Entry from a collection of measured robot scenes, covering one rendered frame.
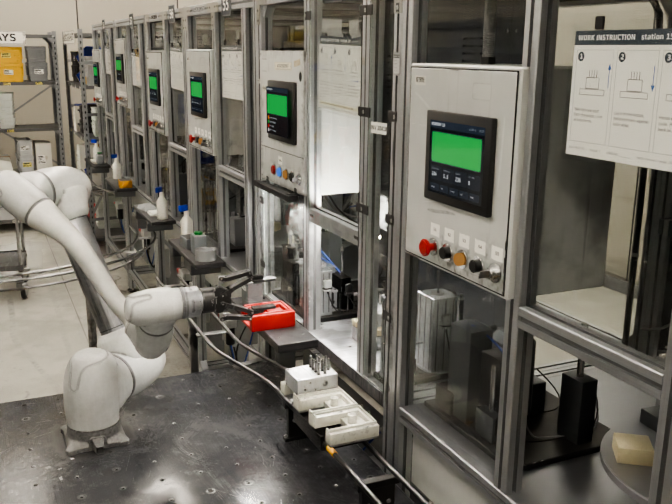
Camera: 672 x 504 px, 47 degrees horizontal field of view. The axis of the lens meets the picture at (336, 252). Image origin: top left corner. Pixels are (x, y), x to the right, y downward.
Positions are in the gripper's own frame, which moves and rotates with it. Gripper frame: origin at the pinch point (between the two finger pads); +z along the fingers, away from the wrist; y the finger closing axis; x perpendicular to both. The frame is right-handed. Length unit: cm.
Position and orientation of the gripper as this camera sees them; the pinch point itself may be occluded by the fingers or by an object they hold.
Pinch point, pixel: (266, 293)
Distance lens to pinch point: 236.0
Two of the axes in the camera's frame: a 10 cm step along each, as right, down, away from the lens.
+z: 9.1, -0.9, 4.0
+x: -4.1, -2.3, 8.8
